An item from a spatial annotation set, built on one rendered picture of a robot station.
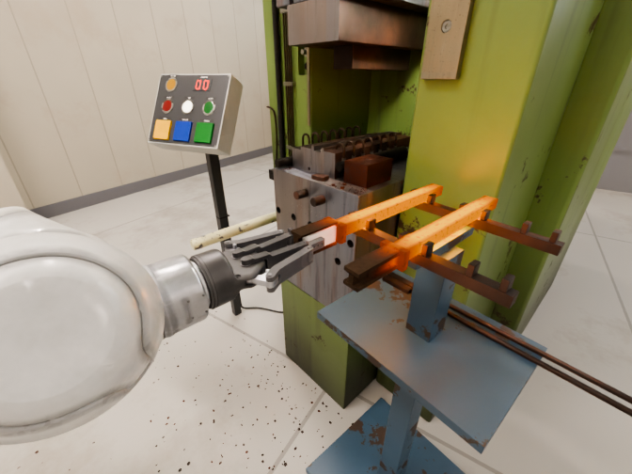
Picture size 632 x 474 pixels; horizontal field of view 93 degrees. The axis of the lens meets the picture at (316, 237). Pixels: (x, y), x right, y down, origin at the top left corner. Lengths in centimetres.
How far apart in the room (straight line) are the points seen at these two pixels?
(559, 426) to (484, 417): 102
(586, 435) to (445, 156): 122
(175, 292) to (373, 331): 47
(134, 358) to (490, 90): 80
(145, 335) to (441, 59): 81
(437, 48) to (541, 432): 138
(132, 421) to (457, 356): 125
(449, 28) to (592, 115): 56
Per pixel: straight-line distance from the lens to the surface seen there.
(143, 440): 149
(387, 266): 47
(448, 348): 73
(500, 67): 84
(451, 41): 86
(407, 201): 68
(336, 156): 92
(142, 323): 19
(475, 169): 86
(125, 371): 19
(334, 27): 91
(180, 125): 132
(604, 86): 124
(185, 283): 37
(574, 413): 174
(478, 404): 67
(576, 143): 125
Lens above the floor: 119
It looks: 28 degrees down
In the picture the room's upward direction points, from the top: straight up
